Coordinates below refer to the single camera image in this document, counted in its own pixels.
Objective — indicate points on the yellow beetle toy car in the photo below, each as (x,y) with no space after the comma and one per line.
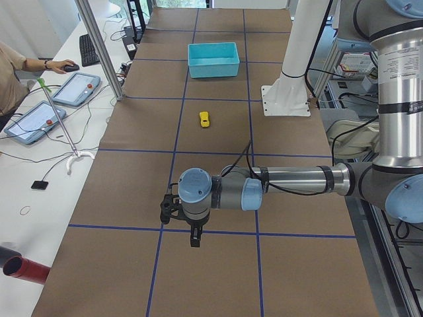
(204,119)

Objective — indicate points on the small black square device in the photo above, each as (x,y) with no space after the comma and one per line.
(39,185)

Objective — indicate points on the white camera stand pole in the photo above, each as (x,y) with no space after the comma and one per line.
(288,94)

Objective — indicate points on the far teach pendant tablet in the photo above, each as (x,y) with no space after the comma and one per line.
(76,89)

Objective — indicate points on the aluminium frame post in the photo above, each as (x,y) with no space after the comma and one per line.
(93,31)

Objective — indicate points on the red cylinder bottle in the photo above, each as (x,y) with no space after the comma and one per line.
(25,269)

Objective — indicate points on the near teach pendant tablet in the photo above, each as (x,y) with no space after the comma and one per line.
(33,125)

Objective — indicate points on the operator hand on mouse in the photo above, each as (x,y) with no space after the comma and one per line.
(58,66)

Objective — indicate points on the teal plastic bin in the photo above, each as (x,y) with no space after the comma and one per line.
(209,60)

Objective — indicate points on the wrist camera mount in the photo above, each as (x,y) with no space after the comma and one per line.
(171,208)

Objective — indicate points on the black computer mouse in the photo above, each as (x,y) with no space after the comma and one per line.
(71,68)

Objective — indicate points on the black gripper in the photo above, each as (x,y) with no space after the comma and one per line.
(195,223)

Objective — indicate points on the teach pendant tablet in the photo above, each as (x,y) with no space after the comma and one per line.
(33,125)
(76,89)

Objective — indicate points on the black keyboard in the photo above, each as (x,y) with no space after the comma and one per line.
(87,51)

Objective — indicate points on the reacher grabber stick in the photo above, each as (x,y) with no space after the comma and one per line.
(76,153)

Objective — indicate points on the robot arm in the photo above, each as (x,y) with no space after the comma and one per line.
(392,182)

